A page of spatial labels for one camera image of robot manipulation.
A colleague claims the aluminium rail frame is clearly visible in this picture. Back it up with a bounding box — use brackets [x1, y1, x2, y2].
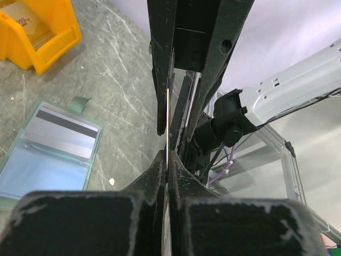
[210, 97, 340, 231]

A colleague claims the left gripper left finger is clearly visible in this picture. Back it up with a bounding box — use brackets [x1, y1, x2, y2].
[1, 151, 166, 255]

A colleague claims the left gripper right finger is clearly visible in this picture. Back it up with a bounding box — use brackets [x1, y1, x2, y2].
[169, 151, 328, 255]

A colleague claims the yellow bin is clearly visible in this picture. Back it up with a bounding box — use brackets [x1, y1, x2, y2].
[1, 1, 82, 75]

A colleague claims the patterned credit card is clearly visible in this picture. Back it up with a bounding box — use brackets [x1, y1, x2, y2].
[164, 89, 172, 255]

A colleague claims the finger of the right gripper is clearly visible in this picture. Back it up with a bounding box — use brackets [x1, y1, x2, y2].
[147, 1, 177, 135]
[185, 1, 254, 141]

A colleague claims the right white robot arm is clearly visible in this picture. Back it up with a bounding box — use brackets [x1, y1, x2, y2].
[147, 1, 340, 171]

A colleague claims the silver credit card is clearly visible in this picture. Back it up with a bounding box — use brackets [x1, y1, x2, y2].
[25, 102, 102, 159]

